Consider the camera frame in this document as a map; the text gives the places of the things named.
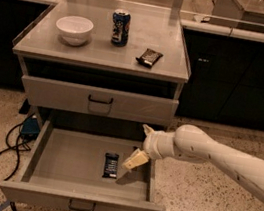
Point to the closed grey top drawer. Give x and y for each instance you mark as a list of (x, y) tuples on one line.
[(55, 94)]

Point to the blue rxbar blueberry bar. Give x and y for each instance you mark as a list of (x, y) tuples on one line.
[(110, 165)]

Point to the grey drawer cabinet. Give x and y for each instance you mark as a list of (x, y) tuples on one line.
[(44, 54)]

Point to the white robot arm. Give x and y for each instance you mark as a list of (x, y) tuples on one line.
[(190, 143)]

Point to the blue soda can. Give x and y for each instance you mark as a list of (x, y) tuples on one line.
[(121, 25)]

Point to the open grey middle drawer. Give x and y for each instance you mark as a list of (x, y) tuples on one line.
[(66, 166)]

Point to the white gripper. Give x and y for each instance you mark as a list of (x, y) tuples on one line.
[(149, 145)]

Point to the dark brown snack bar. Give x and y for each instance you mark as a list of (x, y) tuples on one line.
[(149, 58)]

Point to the blue power box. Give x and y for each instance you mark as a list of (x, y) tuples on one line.
[(30, 127)]

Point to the white ceramic bowl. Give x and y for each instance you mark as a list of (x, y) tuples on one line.
[(75, 30)]

